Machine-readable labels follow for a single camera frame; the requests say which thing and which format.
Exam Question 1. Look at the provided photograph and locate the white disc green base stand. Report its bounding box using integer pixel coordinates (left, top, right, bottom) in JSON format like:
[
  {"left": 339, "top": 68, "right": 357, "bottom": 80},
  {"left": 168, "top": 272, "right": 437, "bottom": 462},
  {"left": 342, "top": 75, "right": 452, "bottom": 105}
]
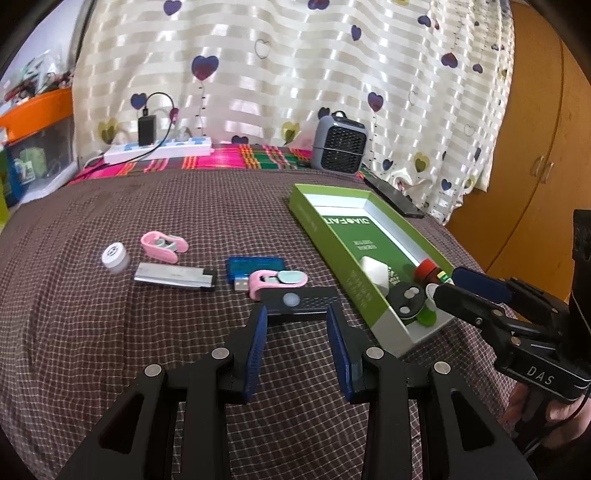
[{"left": 416, "top": 283, "right": 438, "bottom": 327}]

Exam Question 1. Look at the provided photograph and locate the white cube charger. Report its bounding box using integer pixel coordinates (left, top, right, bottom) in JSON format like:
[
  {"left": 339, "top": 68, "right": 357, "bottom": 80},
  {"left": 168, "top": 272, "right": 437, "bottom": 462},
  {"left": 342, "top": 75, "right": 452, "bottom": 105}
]
[{"left": 360, "top": 256, "right": 390, "bottom": 297}]

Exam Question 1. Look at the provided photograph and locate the black rectangular device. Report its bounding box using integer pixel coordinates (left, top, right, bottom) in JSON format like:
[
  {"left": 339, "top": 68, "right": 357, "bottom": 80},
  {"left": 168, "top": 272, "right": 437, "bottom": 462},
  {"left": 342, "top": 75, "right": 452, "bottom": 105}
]
[{"left": 260, "top": 287, "right": 339, "bottom": 315}]

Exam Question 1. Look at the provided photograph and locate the pink clip with teal pad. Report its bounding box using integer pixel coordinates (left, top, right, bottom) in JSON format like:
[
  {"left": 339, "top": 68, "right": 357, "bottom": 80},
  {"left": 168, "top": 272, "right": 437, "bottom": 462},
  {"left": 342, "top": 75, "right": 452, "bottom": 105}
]
[{"left": 249, "top": 270, "right": 308, "bottom": 301}]

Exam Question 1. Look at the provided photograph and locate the silver usb device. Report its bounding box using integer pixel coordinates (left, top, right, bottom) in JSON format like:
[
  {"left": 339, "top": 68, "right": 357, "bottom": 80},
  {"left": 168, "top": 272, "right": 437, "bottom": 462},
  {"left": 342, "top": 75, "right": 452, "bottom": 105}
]
[{"left": 134, "top": 262, "right": 217, "bottom": 290}]

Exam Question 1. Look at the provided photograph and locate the small white round jar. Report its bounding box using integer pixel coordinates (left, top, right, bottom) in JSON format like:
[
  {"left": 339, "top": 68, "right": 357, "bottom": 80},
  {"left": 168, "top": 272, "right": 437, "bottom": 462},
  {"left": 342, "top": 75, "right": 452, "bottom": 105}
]
[{"left": 101, "top": 242, "right": 130, "bottom": 274}]

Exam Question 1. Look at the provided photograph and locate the blue card reader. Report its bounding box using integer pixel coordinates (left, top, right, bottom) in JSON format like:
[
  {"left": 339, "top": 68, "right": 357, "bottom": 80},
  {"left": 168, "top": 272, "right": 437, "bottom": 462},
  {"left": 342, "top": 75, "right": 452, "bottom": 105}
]
[{"left": 225, "top": 256, "right": 286, "bottom": 292}]

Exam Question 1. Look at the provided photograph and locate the pink nail clipper case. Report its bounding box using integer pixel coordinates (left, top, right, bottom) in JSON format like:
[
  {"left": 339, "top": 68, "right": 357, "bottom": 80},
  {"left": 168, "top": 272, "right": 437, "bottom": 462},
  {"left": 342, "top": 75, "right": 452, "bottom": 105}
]
[{"left": 140, "top": 231, "right": 189, "bottom": 264}]

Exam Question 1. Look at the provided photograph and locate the person's right hand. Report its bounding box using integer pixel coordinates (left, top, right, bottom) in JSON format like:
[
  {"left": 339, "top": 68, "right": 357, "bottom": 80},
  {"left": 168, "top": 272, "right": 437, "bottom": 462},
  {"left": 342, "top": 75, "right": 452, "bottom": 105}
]
[{"left": 500, "top": 383, "right": 590, "bottom": 449}]

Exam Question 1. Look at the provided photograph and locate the brown bottle red cap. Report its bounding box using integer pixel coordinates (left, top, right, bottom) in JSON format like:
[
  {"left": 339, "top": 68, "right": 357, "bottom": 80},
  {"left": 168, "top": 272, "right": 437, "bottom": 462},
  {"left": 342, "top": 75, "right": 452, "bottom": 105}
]
[{"left": 414, "top": 259, "right": 453, "bottom": 286}]

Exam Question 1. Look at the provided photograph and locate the black white round gadget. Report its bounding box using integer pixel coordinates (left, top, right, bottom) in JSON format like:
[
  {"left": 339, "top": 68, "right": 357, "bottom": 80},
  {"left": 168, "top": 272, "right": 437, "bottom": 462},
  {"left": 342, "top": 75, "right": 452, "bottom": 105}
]
[{"left": 387, "top": 282, "right": 427, "bottom": 322}]

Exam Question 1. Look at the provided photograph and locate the green white cardboard box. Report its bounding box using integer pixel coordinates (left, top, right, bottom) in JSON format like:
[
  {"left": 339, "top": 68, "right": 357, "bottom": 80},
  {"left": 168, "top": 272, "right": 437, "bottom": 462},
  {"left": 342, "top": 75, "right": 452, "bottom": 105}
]
[{"left": 288, "top": 184, "right": 452, "bottom": 356}]

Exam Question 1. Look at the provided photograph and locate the wooden wardrobe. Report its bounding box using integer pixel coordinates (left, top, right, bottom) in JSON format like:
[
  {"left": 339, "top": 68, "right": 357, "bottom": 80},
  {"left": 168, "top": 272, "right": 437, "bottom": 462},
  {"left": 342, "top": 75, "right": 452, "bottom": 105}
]
[{"left": 447, "top": 1, "right": 590, "bottom": 299}]

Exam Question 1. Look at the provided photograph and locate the black smartphone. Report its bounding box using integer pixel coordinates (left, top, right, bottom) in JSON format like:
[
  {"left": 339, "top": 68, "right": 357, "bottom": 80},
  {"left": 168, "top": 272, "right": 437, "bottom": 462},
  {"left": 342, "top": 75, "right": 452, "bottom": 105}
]
[{"left": 363, "top": 175, "right": 424, "bottom": 219}]

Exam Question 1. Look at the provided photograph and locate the brown checkered bedsheet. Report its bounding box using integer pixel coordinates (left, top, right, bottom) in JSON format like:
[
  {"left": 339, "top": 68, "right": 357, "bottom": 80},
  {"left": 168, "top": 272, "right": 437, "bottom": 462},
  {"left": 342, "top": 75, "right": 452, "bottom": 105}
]
[{"left": 0, "top": 168, "right": 523, "bottom": 480}]

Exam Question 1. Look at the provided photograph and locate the grey portable heater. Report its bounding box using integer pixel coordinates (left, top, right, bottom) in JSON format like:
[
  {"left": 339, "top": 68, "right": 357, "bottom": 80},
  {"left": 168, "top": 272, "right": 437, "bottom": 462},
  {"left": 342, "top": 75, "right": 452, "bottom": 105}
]
[{"left": 310, "top": 111, "right": 369, "bottom": 175}]

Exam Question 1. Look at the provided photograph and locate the heart patterned curtain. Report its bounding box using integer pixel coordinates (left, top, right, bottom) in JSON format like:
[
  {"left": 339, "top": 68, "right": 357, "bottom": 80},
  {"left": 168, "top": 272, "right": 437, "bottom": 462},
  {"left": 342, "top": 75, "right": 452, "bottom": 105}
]
[{"left": 73, "top": 1, "right": 515, "bottom": 223}]

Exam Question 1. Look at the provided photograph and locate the colourful plaid blanket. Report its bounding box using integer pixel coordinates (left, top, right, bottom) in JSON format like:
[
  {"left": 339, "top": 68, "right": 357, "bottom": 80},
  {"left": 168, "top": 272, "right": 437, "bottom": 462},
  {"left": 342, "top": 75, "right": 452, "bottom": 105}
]
[{"left": 68, "top": 143, "right": 371, "bottom": 186}]

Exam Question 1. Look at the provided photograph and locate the white power strip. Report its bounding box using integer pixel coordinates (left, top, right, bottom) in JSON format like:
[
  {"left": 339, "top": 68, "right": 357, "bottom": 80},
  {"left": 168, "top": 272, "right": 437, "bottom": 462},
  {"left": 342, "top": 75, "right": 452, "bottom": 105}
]
[{"left": 103, "top": 137, "right": 214, "bottom": 165}]

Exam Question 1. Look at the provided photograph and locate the black power adapter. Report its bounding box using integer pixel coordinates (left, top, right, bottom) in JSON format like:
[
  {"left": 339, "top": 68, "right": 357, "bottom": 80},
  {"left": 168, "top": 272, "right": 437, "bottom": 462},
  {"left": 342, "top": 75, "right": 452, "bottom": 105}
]
[{"left": 137, "top": 106, "right": 156, "bottom": 147}]

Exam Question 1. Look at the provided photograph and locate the orange lid storage bin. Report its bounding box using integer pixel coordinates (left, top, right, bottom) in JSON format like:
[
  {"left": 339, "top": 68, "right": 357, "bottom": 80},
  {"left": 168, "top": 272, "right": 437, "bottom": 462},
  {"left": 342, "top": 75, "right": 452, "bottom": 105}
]
[{"left": 1, "top": 88, "right": 78, "bottom": 207}]

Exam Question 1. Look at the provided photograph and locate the black charger cable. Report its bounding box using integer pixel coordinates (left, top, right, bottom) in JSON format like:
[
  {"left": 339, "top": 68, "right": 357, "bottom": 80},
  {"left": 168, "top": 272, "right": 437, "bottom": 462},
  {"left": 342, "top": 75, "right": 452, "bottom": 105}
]
[{"left": 80, "top": 91, "right": 180, "bottom": 174}]

